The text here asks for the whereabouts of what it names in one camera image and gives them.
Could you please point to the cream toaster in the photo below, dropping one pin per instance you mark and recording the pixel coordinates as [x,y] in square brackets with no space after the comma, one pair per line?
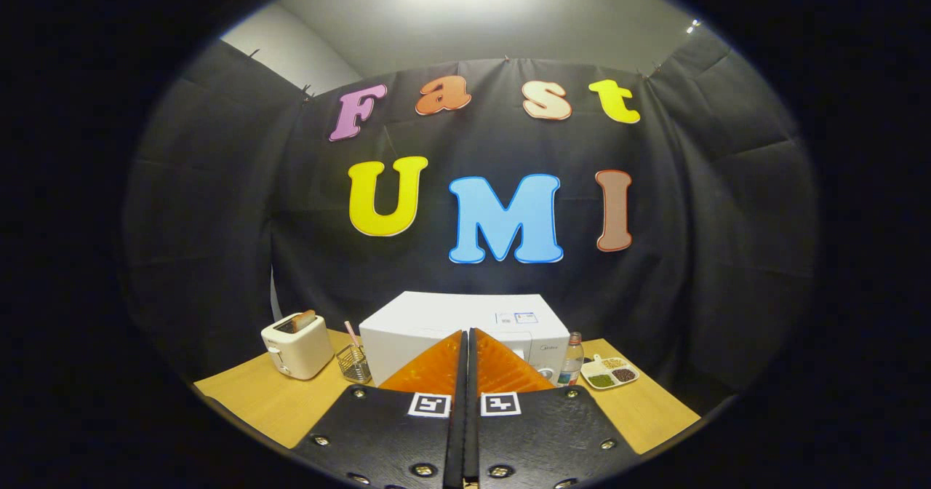
[298,351]

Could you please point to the black backdrop cloth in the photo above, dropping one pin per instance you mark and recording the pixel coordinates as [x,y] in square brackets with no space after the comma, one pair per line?
[218,220]

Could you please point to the small ceiling light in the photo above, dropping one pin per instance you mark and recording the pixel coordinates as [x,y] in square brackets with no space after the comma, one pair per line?
[693,25]

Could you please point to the toast slice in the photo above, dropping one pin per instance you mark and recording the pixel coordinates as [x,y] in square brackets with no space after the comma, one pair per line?
[305,319]

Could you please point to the clear water bottle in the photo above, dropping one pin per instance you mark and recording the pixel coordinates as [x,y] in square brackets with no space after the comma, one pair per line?
[573,362]

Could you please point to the pink striped straw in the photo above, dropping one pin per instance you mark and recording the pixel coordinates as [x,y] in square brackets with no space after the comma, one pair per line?
[351,334]

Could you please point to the white divided bean dish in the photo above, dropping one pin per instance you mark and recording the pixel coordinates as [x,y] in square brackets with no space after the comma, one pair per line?
[611,374]

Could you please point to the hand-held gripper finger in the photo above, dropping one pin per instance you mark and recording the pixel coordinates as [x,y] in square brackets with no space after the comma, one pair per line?
[473,438]
[457,438]

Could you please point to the white microwave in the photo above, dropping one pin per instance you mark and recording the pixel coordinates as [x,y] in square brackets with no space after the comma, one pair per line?
[436,329]

